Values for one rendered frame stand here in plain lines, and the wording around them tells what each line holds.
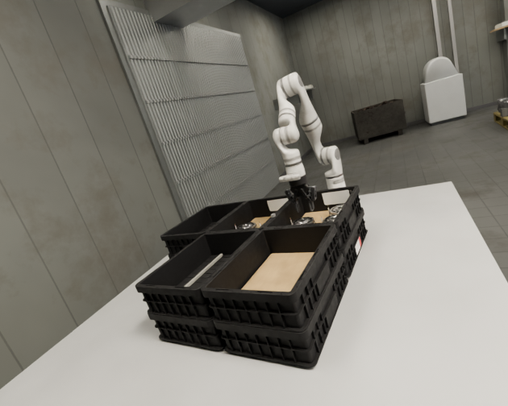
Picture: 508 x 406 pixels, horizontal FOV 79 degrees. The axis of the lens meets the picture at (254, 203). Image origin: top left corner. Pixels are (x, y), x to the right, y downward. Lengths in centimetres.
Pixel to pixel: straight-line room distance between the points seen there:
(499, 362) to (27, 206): 257
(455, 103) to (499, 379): 758
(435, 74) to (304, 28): 348
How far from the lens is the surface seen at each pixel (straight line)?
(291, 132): 121
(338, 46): 913
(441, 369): 88
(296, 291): 76
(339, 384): 86
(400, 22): 906
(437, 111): 818
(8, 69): 289
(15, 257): 257
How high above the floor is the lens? 134
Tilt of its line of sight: 15 degrees down
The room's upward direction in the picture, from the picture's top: 17 degrees counter-clockwise
